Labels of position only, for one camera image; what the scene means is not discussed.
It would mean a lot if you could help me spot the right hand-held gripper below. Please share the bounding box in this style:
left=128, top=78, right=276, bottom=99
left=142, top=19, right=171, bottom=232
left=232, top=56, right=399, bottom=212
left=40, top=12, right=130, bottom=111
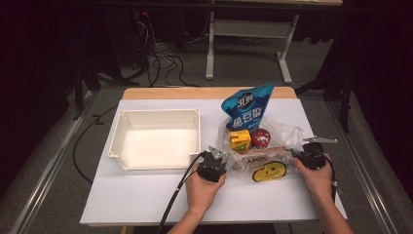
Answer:
left=293, top=136, right=339, bottom=171

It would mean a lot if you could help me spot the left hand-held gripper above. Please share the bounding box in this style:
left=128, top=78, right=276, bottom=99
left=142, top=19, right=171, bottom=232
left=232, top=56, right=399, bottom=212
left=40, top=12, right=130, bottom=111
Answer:
left=197, top=145, right=228, bottom=183

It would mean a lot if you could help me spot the clear plastic bag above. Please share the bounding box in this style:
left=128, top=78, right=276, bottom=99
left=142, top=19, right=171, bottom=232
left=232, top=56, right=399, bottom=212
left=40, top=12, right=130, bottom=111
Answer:
left=216, top=115, right=306, bottom=183

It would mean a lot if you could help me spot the yellow drink carton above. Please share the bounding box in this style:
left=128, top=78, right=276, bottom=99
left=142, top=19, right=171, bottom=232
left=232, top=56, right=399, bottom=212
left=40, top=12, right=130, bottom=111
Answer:
left=229, top=129, right=252, bottom=154

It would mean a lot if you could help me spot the white plastic bin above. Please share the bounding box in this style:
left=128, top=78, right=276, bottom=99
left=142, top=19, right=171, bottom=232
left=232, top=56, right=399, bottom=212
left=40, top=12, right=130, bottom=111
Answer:
left=107, top=108, right=202, bottom=172

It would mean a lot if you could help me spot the person's right hand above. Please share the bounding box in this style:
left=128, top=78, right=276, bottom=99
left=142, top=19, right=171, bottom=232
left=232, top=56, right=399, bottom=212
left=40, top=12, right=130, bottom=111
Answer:
left=293, top=155, right=334, bottom=204

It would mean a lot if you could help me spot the person's left hand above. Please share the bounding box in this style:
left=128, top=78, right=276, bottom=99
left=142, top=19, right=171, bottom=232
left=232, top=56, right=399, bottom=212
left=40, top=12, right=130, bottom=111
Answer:
left=184, top=164, right=227, bottom=215

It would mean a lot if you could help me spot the red cup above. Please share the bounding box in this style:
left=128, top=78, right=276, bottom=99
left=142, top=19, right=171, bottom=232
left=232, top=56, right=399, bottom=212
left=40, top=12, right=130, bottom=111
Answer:
left=250, top=128, right=272, bottom=148

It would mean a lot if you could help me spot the blue snack bag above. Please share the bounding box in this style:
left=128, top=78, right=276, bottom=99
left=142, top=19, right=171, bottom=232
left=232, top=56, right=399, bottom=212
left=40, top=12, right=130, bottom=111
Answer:
left=221, top=83, right=277, bottom=133

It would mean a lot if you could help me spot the black stand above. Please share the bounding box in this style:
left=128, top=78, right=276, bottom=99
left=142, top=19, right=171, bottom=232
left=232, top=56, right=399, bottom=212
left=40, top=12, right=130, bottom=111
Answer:
left=72, top=59, right=140, bottom=121
left=295, top=64, right=357, bottom=135

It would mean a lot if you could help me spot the right hand-held gripper cable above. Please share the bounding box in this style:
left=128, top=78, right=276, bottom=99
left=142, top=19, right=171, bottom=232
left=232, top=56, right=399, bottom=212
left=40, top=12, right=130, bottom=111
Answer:
left=319, top=151, right=339, bottom=204

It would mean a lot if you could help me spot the hand-held gripper cable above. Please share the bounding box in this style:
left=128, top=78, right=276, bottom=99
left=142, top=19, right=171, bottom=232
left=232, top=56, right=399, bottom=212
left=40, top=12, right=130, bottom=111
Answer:
left=319, top=151, right=339, bottom=204
left=157, top=150, right=206, bottom=234

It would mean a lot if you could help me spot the left hand-held gripper cable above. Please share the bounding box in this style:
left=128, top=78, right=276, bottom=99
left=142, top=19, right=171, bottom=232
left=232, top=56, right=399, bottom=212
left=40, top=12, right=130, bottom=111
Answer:
left=157, top=150, right=206, bottom=234

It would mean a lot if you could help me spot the metal floor rail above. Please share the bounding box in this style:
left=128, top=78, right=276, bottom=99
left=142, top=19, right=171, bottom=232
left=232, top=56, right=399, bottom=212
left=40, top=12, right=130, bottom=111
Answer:
left=327, top=100, right=413, bottom=234
left=9, top=91, right=98, bottom=234

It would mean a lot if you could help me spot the tangle of cables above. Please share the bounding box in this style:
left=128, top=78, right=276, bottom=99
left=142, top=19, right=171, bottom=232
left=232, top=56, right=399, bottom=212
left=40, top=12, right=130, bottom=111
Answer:
left=131, top=9, right=200, bottom=88

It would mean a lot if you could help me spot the black floor cable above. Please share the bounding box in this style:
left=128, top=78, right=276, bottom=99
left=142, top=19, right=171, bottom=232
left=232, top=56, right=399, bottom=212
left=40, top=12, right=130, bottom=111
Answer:
left=72, top=105, right=118, bottom=184

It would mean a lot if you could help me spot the white desk frame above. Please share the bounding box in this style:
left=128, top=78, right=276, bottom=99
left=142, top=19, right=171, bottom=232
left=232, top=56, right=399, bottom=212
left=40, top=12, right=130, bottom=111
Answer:
left=205, top=11, right=300, bottom=86

